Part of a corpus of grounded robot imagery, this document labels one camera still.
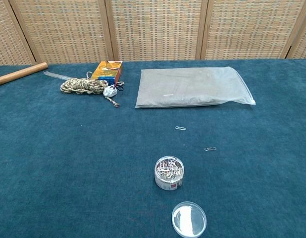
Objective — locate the clear round plastic lid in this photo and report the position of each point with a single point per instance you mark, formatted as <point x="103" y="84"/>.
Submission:
<point x="189" y="219"/>

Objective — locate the brown wooden rod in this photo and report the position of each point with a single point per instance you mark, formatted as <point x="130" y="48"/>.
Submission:
<point x="19" y="73"/>

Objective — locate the grey filled zip bag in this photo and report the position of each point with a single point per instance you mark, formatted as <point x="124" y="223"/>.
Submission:
<point x="190" y="85"/>

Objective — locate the clear jar of paperclips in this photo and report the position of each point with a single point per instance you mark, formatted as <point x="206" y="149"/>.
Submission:
<point x="169" y="179"/>

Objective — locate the clear plastic strip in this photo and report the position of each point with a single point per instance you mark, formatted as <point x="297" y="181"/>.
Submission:
<point x="54" y="74"/>

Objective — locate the small white plastic piece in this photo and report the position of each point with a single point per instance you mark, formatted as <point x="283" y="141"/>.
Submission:
<point x="110" y="92"/>

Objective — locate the woven rattan screen panel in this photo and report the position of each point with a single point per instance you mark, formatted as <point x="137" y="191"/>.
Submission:
<point x="249" y="29"/>
<point x="302" y="47"/>
<point x="64" y="29"/>
<point x="7" y="42"/>
<point x="155" y="29"/>

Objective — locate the silver paperclip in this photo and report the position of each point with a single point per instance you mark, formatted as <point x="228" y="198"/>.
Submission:
<point x="210" y="149"/>
<point x="180" y="128"/>

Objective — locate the orange cardboard box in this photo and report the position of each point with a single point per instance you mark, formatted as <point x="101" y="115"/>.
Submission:
<point x="107" y="70"/>

